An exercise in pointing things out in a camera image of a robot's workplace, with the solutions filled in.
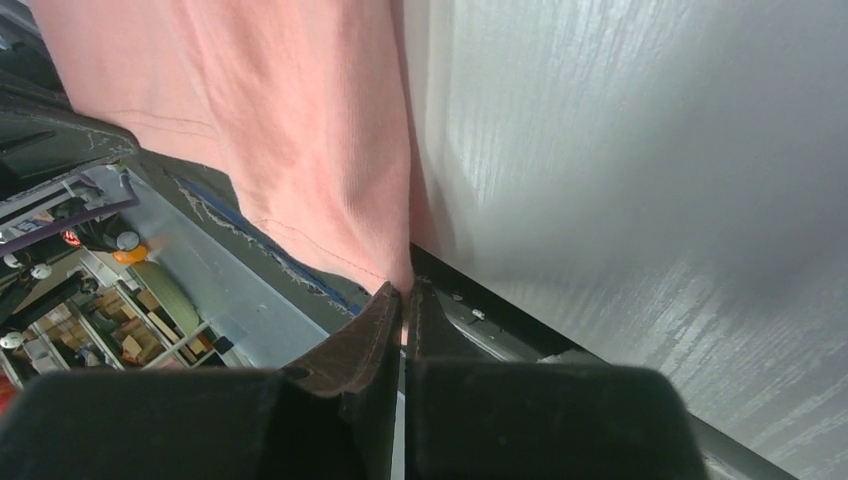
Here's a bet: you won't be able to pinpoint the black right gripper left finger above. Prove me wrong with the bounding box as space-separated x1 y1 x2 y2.
1 284 402 479

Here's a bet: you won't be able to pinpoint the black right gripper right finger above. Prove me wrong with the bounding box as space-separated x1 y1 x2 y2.
405 281 707 479

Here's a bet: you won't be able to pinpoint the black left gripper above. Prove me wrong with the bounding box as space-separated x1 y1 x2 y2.
1 71 140 199

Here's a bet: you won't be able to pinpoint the salmon pink t-shirt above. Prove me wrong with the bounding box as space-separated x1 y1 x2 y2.
30 1 431 292

